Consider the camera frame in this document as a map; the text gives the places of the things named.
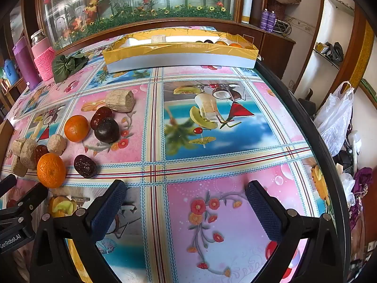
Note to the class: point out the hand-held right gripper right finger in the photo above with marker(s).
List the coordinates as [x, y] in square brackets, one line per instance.
[265, 212]

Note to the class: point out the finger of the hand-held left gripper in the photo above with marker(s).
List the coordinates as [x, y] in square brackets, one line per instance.
[32, 197]
[7, 184]

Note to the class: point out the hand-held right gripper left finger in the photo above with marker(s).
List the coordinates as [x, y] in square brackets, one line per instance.
[107, 209]

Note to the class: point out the beige rice cake piece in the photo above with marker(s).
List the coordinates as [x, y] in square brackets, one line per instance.
[19, 168]
[29, 153]
[18, 146]

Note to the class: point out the orange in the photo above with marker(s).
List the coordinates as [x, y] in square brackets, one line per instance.
[51, 171]
[76, 128]
[235, 45]
[221, 43]

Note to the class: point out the cardboard box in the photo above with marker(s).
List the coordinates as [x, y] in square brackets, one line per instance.
[4, 141]

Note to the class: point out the red date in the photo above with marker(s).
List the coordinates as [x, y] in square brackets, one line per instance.
[40, 153]
[100, 115]

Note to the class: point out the dark brown date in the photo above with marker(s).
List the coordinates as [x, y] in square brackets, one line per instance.
[84, 166]

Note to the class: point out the round beige rice cake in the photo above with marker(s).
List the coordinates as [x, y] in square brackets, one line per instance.
[56, 144]

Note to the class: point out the fruit print tablecloth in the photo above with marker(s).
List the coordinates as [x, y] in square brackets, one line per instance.
[206, 177]

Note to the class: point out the dark passion fruit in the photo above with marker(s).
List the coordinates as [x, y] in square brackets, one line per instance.
[206, 41]
[106, 131]

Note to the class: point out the small white plastic bag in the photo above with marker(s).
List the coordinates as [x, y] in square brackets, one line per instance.
[347, 185]

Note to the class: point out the purple cloth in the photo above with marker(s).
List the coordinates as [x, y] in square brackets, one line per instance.
[362, 179]

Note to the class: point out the beige rice cake block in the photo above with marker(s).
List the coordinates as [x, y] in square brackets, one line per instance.
[120, 100]

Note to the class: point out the blue thermos jug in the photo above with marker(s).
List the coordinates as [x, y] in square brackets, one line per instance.
[9, 70]

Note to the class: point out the purple bottle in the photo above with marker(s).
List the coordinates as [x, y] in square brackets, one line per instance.
[25, 64]

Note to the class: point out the pink knitted jar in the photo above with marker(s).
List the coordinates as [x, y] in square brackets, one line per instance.
[44, 62]

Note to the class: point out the green leaf bundle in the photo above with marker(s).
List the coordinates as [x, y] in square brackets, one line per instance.
[66, 66]

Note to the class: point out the yellow taped white box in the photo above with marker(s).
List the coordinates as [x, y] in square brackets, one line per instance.
[176, 57]

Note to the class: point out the black shelf item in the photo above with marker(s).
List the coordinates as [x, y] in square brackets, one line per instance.
[335, 51]

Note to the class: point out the small white cup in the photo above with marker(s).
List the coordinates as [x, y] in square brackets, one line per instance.
[157, 39]

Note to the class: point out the woven basket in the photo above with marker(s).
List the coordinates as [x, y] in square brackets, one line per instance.
[277, 7]

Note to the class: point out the flower glass panel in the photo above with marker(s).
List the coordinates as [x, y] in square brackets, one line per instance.
[132, 3]

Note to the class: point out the white yellow striped roll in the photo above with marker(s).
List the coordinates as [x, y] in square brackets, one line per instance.
[248, 0]

